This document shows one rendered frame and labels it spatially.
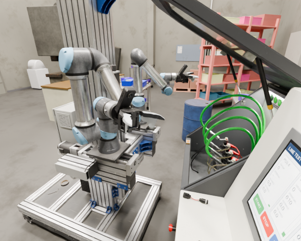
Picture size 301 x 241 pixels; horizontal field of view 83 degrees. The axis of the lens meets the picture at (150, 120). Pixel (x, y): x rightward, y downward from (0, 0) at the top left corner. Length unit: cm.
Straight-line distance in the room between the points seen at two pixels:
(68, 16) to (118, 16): 873
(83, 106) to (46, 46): 518
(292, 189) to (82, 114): 93
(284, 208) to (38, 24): 617
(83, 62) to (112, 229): 141
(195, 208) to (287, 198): 43
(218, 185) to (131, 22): 919
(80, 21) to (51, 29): 468
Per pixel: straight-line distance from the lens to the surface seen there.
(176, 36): 884
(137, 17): 957
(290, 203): 62
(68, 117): 148
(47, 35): 606
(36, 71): 911
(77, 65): 95
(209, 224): 89
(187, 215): 89
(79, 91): 98
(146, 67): 146
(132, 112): 62
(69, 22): 135
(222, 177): 94
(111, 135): 81
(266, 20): 644
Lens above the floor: 167
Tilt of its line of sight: 23 degrees down
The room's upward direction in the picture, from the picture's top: straight up
